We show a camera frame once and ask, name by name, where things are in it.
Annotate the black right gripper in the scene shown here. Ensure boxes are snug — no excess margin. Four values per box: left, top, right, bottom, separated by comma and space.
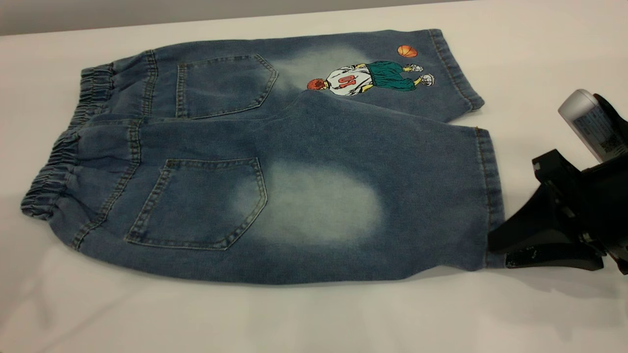
488, 150, 628, 275

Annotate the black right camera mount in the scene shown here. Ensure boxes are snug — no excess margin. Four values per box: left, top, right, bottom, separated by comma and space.
593, 93, 628, 143

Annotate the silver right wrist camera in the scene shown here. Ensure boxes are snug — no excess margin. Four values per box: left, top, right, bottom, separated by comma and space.
558, 89, 628, 162

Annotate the blue denim shorts basketball print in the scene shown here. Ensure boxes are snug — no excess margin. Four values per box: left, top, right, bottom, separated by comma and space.
21, 28, 506, 285

